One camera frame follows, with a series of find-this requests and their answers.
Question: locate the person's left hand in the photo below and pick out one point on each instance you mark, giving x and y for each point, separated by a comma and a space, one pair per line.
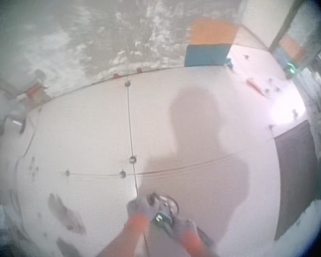
137, 206

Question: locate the person's right hand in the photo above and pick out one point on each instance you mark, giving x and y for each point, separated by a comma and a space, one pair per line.
186, 227

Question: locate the person's right fingers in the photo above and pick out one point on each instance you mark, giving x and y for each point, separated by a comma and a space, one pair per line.
180, 227

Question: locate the person's left fingers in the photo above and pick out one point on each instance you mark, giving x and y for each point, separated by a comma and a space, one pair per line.
135, 203

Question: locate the black tool with green light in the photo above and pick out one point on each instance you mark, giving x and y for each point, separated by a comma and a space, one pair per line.
163, 210

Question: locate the dark grey mat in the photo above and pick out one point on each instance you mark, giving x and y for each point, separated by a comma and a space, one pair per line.
294, 176

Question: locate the small red clip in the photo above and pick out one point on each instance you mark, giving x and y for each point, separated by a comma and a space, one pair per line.
116, 76

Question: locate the red and grey tool heap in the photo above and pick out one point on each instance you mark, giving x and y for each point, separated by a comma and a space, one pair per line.
34, 87

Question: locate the red wedge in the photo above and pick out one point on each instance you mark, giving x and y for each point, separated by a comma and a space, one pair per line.
254, 83

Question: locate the orange and blue box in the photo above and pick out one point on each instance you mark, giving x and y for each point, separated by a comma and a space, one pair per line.
210, 42

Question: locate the device with green light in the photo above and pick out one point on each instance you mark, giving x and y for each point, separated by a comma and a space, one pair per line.
291, 69

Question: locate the orange and blue panel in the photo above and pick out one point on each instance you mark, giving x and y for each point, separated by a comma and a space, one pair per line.
291, 48

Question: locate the dark door frame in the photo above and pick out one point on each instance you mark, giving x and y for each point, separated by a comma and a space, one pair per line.
284, 26

